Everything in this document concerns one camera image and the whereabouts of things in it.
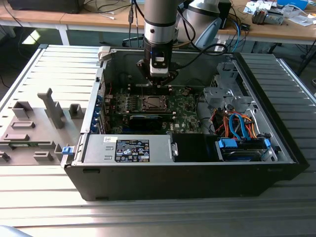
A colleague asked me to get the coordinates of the grey metal device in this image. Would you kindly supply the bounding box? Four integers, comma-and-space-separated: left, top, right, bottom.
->
251, 7, 285, 25

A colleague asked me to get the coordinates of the blue rounded object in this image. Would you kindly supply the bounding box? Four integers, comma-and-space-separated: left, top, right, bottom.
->
0, 224, 34, 237

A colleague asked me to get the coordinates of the green RAM stick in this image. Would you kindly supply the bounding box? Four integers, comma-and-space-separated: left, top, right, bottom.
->
9, 142, 33, 149

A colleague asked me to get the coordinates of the blue cardboard box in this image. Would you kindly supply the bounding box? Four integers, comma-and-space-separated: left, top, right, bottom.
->
276, 0, 309, 10

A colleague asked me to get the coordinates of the green motherboard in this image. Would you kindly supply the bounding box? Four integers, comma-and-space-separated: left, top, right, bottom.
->
103, 86, 205, 135

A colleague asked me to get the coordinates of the thin red wire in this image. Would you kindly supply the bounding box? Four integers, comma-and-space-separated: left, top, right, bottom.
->
109, 81, 115, 109

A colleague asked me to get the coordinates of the grey parts rack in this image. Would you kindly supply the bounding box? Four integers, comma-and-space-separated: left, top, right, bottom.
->
0, 88, 86, 166

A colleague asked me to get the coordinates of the metal drive cage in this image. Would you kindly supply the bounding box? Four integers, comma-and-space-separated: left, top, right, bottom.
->
202, 61, 255, 112

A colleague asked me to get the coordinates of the metal socket cover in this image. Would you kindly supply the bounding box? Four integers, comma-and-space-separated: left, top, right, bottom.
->
144, 94, 171, 112

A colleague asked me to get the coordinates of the pale blue teach pendant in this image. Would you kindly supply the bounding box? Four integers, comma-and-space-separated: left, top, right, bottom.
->
195, 16, 223, 47

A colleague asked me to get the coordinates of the wooden desk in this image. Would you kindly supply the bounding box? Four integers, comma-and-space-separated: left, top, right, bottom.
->
217, 0, 316, 54
0, 0, 146, 46

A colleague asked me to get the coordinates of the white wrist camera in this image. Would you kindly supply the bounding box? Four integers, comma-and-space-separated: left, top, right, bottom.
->
149, 50, 171, 78

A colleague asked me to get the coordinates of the hard disk in blue carrier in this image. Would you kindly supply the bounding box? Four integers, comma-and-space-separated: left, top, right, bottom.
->
215, 137, 272, 162

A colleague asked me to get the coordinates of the black camera cable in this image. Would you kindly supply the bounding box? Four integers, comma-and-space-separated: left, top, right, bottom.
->
175, 43, 229, 70

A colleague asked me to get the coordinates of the silver CPU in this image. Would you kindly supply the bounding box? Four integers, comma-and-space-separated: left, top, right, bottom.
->
148, 97, 166, 109

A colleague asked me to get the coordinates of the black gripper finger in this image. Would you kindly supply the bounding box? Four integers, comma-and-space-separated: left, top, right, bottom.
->
135, 58, 159, 87
158, 70, 179, 87

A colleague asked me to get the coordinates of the grey power supply unit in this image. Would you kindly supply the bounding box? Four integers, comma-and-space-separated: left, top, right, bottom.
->
82, 134, 173, 163

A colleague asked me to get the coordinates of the CPU socket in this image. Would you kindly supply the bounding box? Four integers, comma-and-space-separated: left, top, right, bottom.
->
143, 93, 172, 112

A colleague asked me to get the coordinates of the black PC case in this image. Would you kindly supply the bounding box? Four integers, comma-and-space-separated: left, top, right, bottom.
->
60, 46, 311, 202

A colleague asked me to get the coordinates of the black plastic shroud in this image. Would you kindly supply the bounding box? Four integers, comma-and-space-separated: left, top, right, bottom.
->
172, 133, 205, 162

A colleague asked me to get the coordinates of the orange wire bundle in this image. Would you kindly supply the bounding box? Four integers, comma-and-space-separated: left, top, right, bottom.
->
214, 110, 259, 139

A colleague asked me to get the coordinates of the blue flat wire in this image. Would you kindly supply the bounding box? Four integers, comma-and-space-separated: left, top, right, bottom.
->
237, 115, 250, 141
228, 113, 239, 138

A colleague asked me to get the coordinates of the blue round cable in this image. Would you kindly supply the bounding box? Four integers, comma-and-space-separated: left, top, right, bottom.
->
233, 21, 244, 51

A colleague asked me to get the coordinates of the black box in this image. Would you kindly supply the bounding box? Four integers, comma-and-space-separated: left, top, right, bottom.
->
7, 0, 82, 13

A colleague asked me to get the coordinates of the black graphics card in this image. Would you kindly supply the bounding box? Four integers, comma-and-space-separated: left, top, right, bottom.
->
128, 113, 164, 131

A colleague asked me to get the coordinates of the black speaker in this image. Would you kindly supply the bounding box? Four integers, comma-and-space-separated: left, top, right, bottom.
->
219, 0, 232, 30

